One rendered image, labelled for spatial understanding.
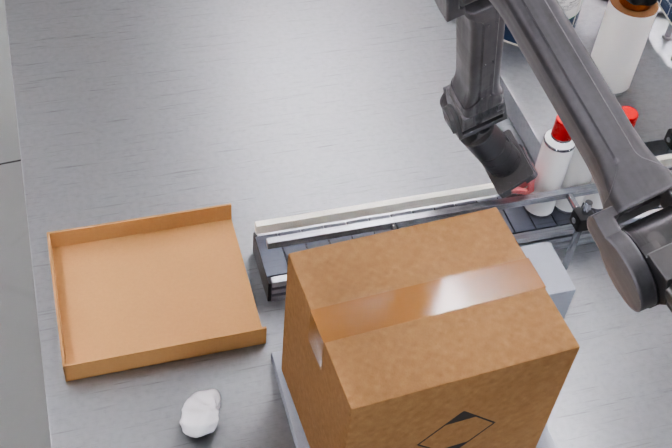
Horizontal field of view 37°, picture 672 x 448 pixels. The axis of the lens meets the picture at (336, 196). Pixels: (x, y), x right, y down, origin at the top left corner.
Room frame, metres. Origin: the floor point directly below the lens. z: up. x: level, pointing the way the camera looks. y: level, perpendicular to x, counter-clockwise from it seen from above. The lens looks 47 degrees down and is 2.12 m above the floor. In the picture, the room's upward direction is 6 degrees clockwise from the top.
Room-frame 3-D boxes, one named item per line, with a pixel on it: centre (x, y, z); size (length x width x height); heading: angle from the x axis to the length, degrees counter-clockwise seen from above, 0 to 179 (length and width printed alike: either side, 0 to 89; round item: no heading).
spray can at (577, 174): (1.20, -0.39, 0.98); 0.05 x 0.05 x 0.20
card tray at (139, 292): (0.95, 0.27, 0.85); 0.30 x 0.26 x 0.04; 110
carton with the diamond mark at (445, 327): (0.78, -0.13, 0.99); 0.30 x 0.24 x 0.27; 114
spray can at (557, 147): (1.18, -0.34, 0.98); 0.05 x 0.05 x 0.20
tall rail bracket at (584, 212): (1.11, -0.38, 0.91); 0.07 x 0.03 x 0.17; 20
